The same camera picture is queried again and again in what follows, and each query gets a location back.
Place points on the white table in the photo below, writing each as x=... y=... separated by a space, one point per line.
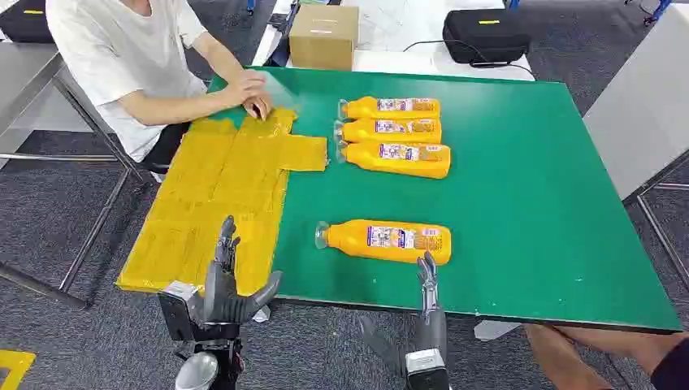
x=398 y=32

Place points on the steel table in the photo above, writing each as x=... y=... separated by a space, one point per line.
x=21 y=81

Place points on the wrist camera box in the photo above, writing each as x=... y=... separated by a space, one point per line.
x=175 y=315
x=426 y=371

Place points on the person's right hand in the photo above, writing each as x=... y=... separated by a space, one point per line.
x=258 y=105

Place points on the seated person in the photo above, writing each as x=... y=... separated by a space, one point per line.
x=124 y=59

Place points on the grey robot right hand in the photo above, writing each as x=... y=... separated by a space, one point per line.
x=430 y=328

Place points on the white table leg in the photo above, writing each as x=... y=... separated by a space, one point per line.
x=495 y=330
x=261 y=314

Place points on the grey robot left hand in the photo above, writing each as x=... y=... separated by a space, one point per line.
x=223 y=301

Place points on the black case yellow label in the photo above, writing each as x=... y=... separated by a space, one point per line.
x=24 y=21

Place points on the blue table leg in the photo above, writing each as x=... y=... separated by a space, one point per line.
x=251 y=5

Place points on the metal table frame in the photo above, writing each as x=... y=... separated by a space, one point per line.
x=654 y=220

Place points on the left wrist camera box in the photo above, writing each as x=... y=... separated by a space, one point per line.
x=175 y=315

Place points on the blue metal frame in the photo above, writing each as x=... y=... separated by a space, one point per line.
x=660 y=9

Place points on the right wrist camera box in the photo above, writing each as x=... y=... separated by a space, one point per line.
x=426 y=371

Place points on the person's left hand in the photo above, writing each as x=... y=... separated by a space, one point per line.
x=247 y=82

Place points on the grey table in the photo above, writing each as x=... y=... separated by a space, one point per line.
x=640 y=102

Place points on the person beside table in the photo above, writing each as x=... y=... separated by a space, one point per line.
x=560 y=360

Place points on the orange drink bottle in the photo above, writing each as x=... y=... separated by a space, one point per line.
x=350 y=242
x=366 y=109
x=371 y=160
x=360 y=132

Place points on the brown cardboard box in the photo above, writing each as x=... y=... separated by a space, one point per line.
x=323 y=37

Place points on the green table mat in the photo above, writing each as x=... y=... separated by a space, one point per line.
x=511 y=188

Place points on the yellow sheet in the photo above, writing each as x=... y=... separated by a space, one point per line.
x=215 y=204

